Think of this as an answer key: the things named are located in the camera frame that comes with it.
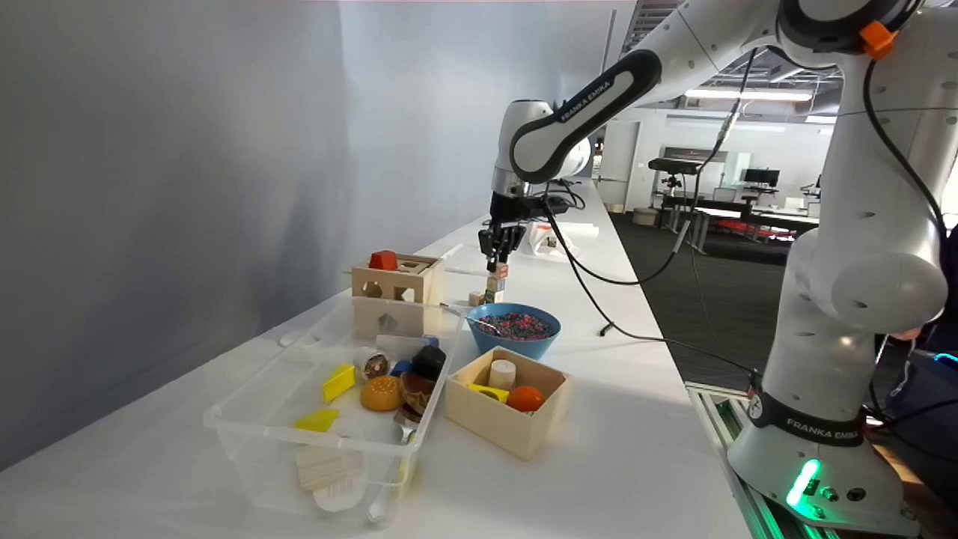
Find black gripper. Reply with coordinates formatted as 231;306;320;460
475;190;550;271

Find multicoloured candy beads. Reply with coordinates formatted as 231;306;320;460
475;307;550;342

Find blue plastic bowl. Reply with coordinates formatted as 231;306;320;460
460;300;564;363

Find wooden shape sorter box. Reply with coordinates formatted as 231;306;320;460
346;250;448;342

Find white cylinder block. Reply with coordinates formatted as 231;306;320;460
484;357;522;391

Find black cylinder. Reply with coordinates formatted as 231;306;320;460
411;342;448;384

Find small yellow block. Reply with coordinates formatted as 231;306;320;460
466;381;511;405

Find orange ball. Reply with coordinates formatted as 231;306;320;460
507;384;550;417

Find dark brown toy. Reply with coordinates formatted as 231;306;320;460
399;373;436;417

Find open wooden box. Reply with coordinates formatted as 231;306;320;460
441;343;575;463

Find round orange brown toy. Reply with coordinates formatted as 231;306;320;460
355;373;408;417

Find black workbench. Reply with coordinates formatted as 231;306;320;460
646;147;731;234

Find yellow rectangular block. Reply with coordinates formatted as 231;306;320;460
320;363;358;406

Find yellow wedge block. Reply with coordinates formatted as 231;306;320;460
291;405;340;434

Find red low bench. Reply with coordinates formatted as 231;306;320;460
712;211;818;243

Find small black monitor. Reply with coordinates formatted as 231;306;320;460
742;163;785;190

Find pale wooden plank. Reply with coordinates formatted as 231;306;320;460
294;446;354;493

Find white disc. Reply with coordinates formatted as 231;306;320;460
309;478;372;517

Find ceiling light strip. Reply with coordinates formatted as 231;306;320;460
683;86;818;104

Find clear plastic bin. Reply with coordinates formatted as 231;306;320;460
201;331;451;526

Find person in dark blue clothing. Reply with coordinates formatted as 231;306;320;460
876;211;958;503

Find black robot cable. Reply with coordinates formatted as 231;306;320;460
535;42;951;346

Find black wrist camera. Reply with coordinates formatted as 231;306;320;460
541;184;587;214

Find brown ring toy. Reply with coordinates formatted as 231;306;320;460
358;351;393;384

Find orange cable clip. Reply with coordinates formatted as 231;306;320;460
860;17;897;60

